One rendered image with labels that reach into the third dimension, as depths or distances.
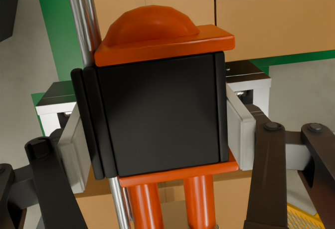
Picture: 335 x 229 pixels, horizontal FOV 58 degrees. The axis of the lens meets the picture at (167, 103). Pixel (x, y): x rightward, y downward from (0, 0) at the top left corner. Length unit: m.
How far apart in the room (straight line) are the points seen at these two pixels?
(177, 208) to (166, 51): 0.14
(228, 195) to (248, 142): 0.52
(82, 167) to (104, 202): 0.49
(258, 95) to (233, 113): 0.82
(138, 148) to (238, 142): 0.06
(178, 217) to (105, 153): 0.10
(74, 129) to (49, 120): 0.82
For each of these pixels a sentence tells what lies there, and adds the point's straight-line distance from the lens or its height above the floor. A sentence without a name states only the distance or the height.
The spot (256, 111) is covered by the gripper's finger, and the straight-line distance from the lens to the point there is 0.18.
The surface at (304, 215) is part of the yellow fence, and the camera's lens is 2.07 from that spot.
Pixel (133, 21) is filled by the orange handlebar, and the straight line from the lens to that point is 0.17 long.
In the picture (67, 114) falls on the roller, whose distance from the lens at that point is 1.01.
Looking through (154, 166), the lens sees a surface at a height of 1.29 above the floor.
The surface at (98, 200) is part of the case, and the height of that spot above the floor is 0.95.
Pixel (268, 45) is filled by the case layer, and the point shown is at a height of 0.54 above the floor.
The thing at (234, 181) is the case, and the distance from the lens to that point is 0.65.
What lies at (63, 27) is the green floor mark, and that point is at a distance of 1.49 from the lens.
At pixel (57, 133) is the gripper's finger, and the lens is 0.18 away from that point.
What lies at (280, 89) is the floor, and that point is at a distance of 1.71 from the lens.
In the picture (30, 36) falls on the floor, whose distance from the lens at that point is 1.54.
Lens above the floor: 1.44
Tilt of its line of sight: 66 degrees down
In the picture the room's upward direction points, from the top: 167 degrees clockwise
